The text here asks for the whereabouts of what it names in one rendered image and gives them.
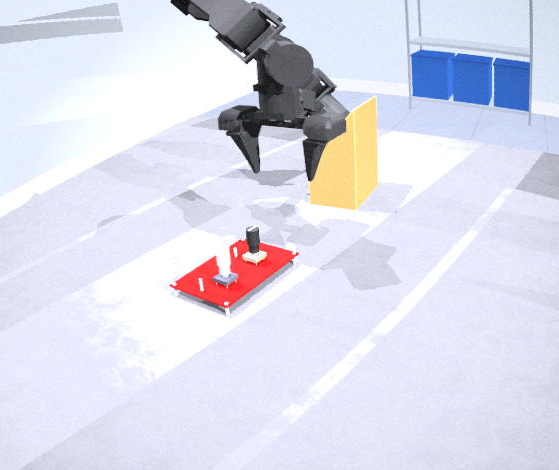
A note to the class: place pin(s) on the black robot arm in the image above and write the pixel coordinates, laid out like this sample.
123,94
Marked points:
242,25

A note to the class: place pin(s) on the red board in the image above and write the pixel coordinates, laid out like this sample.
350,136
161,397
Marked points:
235,270

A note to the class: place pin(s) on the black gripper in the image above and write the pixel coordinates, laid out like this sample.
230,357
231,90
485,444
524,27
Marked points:
280,103

